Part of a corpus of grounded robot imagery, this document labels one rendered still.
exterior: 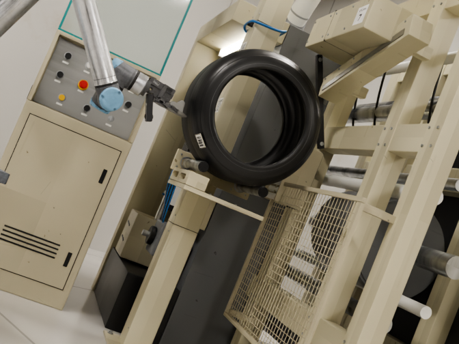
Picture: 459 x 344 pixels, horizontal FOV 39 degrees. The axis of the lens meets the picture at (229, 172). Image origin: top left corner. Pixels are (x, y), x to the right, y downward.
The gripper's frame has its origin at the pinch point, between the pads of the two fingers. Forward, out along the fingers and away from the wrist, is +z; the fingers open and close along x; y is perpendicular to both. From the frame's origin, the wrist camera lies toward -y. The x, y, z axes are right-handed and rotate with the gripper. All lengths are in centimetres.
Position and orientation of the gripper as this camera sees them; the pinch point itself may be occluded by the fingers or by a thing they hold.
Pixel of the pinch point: (183, 117)
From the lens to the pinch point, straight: 274.8
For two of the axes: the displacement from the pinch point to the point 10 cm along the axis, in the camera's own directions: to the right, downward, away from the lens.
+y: 4.9, -8.7, 0.9
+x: -2.7, -0.5, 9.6
